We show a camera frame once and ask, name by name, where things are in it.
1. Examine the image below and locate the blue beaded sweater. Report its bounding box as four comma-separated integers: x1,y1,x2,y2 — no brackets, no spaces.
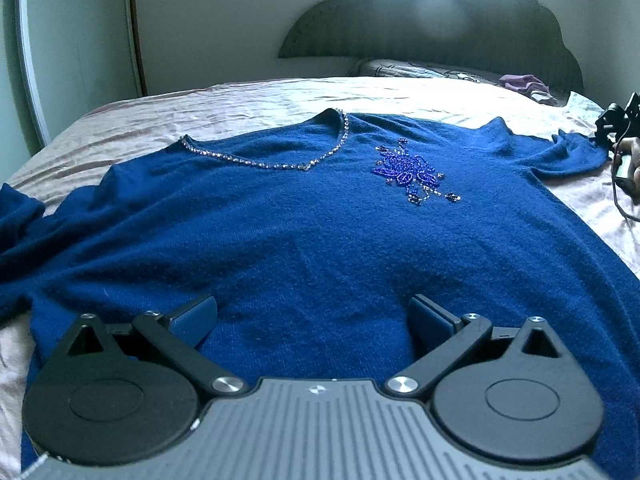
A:
1,110,639,479

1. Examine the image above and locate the person's right hand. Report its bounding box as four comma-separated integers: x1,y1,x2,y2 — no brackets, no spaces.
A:
612,136,639,196

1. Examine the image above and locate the purple crumpled garment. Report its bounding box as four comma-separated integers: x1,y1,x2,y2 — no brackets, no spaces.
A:
498,74,559,106

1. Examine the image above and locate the dark scalloped headboard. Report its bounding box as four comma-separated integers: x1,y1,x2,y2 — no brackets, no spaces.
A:
278,0,584,93

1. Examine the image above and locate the pink wrinkled bed sheet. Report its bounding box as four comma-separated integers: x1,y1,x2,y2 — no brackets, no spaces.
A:
2,77,639,479

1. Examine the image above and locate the patterned pillow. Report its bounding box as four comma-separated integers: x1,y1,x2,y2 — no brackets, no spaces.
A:
347,58,502,84

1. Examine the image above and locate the glass wardrobe sliding door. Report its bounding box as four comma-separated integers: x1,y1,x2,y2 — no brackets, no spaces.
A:
1,0,143,179

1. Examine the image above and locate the black cable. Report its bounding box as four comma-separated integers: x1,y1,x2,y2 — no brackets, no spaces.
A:
610,129,640,224

